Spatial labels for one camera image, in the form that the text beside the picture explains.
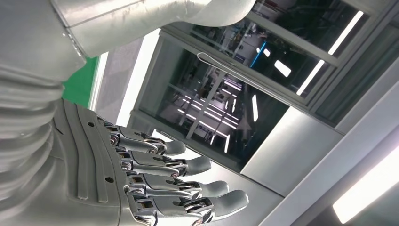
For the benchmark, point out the green conveyor belt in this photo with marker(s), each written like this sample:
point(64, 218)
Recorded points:
point(79, 84)

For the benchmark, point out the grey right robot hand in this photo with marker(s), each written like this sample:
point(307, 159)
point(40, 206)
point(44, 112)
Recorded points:
point(93, 174)

